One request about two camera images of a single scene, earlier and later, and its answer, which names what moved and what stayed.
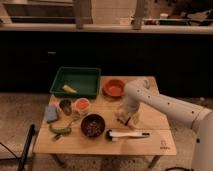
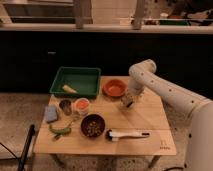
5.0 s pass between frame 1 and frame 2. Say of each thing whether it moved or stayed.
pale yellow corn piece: stayed
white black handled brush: stayed
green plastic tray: stayed
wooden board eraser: moved
